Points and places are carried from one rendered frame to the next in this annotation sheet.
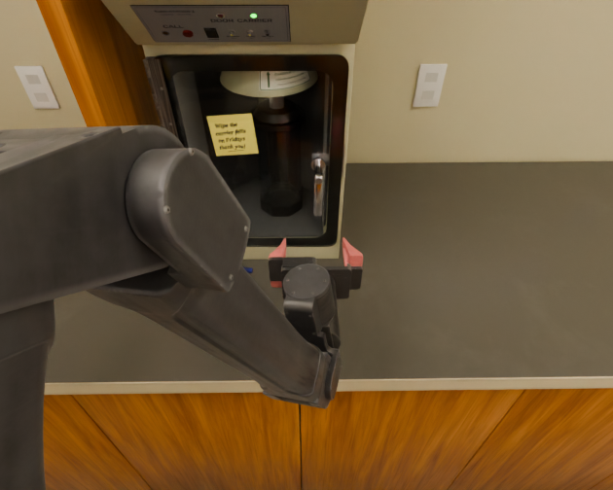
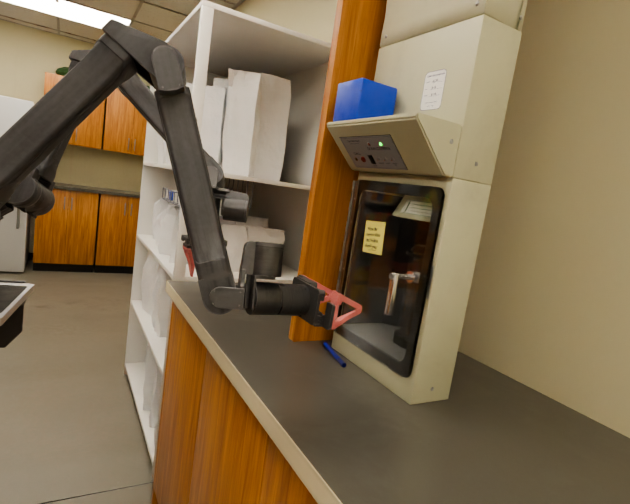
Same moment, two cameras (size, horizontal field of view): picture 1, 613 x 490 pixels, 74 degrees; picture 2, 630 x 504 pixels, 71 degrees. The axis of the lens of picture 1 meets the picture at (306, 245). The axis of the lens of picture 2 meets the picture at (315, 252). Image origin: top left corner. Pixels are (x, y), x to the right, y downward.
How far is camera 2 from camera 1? 0.76 m
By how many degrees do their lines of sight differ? 63
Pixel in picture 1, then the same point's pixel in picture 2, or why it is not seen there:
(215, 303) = (171, 122)
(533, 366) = not seen: outside the picture
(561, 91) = not seen: outside the picture
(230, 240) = (170, 79)
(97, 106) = (315, 189)
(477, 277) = not seen: outside the picture
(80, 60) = (318, 164)
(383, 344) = (335, 441)
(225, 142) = (368, 241)
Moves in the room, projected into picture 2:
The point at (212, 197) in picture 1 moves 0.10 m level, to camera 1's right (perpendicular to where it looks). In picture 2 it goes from (171, 63) to (185, 50)
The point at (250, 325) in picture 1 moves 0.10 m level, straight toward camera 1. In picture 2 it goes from (182, 155) to (118, 143)
